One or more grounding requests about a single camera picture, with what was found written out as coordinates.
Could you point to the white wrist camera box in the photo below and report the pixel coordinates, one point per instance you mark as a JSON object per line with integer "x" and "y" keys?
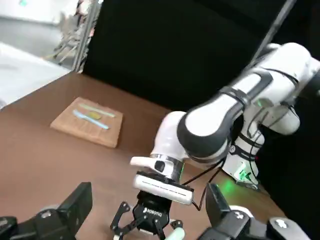
{"x": 160, "y": 190}

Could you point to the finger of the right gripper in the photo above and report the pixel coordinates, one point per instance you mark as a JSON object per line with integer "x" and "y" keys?
{"x": 158, "y": 225}
{"x": 124, "y": 205}

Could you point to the yellow round slice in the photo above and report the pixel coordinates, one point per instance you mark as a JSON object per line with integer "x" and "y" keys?
{"x": 95, "y": 116}

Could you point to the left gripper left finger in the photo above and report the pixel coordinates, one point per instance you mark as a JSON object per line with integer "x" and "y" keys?
{"x": 72, "y": 207}

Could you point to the black backdrop curtain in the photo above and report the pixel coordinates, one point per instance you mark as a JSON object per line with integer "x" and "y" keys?
{"x": 162, "y": 50}

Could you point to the pale green plastic spoon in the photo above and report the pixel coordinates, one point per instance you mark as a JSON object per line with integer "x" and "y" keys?
{"x": 178, "y": 233}

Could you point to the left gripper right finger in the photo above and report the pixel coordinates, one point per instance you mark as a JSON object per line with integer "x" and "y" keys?
{"x": 217, "y": 207}

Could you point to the light blue plastic knife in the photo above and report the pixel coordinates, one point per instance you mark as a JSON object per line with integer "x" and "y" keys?
{"x": 81, "y": 114}

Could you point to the wooden cutting board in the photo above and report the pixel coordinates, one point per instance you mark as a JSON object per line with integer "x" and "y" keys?
{"x": 75, "y": 127}

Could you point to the grey metal rack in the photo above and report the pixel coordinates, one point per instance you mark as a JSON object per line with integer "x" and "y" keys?
{"x": 82, "y": 37}

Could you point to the grey metal pole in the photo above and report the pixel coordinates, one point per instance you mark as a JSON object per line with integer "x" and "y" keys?
{"x": 275, "y": 27}

